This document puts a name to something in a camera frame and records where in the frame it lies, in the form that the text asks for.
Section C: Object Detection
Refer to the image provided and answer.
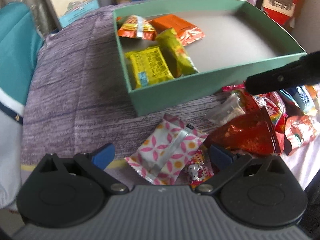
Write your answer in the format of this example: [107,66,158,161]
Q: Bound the orange Winsun snack packet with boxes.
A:
[150,14,205,46]

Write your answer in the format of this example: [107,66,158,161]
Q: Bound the green yellow snack packet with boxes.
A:
[156,28,199,78]

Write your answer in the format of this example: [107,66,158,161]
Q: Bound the red transparent snack bag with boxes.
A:
[204,89,283,155]

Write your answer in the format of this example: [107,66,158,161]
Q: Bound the purple knitted blanket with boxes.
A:
[21,2,251,178]

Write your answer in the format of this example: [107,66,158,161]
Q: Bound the orange noodle snack packet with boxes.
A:
[116,15,157,41]

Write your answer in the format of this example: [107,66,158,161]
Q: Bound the pink flower pattern packet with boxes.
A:
[125,114,207,185]

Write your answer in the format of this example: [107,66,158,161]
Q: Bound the red white snack packet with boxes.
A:
[285,115,319,156]

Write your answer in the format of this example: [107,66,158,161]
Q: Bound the clear wrapped candy packet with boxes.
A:
[206,93,246,126]

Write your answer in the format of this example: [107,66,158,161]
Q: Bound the green cardboard tray box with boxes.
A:
[113,0,305,116]

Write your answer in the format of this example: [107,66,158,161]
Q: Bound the hello kitty candy packet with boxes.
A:
[185,150,214,190]

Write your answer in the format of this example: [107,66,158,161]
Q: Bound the blue white snack packet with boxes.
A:
[278,86,318,116]

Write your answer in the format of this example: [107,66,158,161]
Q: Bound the teal cushion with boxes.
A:
[1,2,43,105]

